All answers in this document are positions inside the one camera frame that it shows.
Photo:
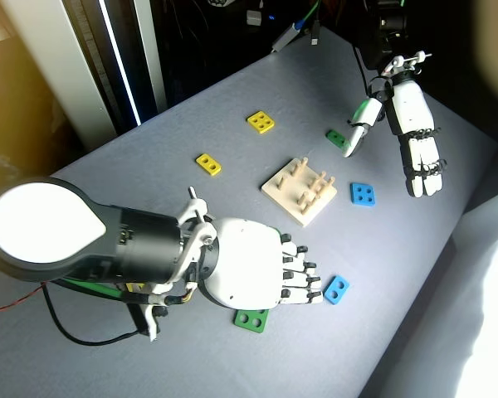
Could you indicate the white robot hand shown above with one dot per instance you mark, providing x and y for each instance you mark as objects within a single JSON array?
[
  {"x": 411, "y": 108},
  {"x": 245, "y": 261}
]

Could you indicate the green four-hole square block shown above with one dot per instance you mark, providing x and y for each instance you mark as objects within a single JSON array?
[{"x": 265, "y": 317}]

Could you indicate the green two-hole block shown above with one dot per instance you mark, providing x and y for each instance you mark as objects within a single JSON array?
[{"x": 337, "y": 138}]

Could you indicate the wooden peg board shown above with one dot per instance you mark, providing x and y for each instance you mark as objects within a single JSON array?
[{"x": 290, "y": 195}]

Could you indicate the blue two-hole block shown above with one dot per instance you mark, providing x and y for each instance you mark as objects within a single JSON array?
[{"x": 336, "y": 289}]

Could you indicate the blue four-hole square block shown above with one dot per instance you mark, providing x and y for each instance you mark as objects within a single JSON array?
[{"x": 364, "y": 194}]

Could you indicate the yellow two-hole block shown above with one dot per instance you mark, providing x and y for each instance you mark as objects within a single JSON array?
[{"x": 208, "y": 163}]

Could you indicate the yellow four-hole square block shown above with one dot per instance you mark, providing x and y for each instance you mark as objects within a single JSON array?
[{"x": 260, "y": 122}]

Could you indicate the grey table cloth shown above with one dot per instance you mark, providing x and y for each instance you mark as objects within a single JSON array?
[{"x": 299, "y": 83}]

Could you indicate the white adapter box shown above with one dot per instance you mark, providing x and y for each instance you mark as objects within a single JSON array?
[{"x": 254, "y": 17}]

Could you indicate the narrow white panel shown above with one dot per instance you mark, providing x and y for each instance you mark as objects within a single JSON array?
[{"x": 149, "y": 49}]

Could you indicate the dark panel with light strip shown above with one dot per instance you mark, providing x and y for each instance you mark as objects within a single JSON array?
[{"x": 95, "y": 62}]

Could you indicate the white pillar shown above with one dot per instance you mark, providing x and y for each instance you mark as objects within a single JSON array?
[{"x": 54, "y": 62}]

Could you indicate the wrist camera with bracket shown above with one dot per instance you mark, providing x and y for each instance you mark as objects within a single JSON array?
[{"x": 143, "y": 319}]

